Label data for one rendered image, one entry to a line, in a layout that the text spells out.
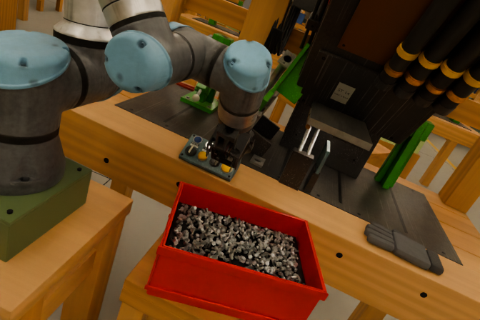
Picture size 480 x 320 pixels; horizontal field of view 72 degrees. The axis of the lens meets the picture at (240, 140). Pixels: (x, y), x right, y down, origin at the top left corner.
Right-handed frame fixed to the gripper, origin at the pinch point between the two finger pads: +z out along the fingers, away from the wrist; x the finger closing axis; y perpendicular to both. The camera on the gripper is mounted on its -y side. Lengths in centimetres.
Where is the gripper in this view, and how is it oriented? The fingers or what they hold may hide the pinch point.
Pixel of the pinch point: (230, 156)
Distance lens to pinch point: 80.9
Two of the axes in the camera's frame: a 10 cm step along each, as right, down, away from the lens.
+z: -1.4, 5.2, 8.4
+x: 9.1, 4.1, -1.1
